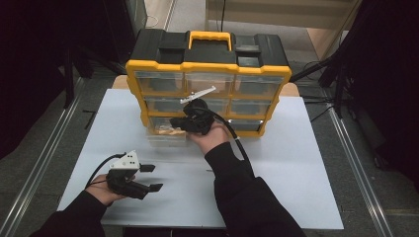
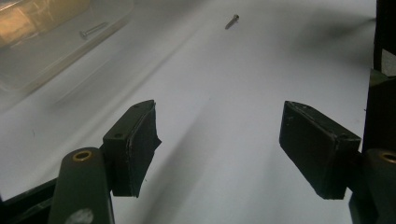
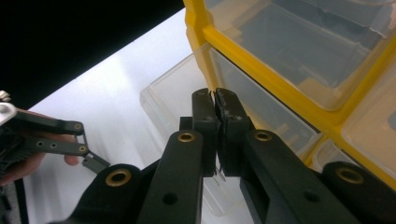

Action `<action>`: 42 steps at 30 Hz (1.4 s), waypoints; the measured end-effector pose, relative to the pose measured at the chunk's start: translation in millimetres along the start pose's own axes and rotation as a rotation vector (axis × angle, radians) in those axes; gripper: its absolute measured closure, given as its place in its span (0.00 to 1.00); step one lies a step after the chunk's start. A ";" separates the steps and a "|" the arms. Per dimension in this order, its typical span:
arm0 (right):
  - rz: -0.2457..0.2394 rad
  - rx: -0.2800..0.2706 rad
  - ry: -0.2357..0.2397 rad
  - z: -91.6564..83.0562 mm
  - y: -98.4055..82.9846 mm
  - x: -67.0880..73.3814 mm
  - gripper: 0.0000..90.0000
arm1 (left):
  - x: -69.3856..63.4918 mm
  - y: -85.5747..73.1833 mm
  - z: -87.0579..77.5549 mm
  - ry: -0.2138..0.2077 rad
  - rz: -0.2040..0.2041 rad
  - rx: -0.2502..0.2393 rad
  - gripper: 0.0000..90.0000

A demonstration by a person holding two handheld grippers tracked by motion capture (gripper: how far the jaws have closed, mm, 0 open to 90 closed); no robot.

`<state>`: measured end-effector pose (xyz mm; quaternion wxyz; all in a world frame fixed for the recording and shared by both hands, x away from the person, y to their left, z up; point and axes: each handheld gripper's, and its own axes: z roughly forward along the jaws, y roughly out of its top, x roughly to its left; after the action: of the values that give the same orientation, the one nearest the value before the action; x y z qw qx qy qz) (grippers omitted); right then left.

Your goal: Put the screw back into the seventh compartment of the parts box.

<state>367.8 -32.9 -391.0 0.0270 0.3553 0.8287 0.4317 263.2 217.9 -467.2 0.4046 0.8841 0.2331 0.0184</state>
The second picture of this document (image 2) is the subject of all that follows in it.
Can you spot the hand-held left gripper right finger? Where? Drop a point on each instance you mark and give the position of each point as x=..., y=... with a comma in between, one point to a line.
x=314, y=149

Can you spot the transparent screw drawer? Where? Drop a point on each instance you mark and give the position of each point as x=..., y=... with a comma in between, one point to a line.
x=46, y=49

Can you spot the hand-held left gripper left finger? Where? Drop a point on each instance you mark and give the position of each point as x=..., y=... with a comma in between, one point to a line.
x=134, y=149

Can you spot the small grey screw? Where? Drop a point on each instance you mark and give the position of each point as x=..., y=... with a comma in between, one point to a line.
x=232, y=21
x=91, y=30

